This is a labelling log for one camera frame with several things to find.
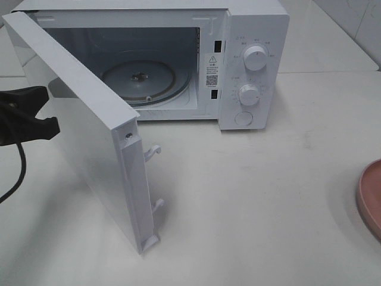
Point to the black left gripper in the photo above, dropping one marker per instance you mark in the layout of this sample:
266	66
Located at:
29	100

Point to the white microwave door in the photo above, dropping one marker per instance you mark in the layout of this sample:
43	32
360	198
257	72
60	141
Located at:
98	130

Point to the round white door button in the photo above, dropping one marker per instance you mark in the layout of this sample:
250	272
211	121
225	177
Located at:
244	118

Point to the white timer knob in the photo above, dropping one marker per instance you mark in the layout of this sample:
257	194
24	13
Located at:
249	95

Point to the pink round plate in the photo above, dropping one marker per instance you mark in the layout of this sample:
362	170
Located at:
368	197

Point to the glass microwave turntable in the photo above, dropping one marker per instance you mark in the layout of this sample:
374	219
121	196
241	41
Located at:
146	82

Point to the white warning label sticker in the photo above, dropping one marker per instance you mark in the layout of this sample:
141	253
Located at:
212	67

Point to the white microwave oven body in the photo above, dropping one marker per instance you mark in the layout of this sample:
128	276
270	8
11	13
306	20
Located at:
103	34

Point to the upper white power knob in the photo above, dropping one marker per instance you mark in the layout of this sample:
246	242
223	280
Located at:
255	57

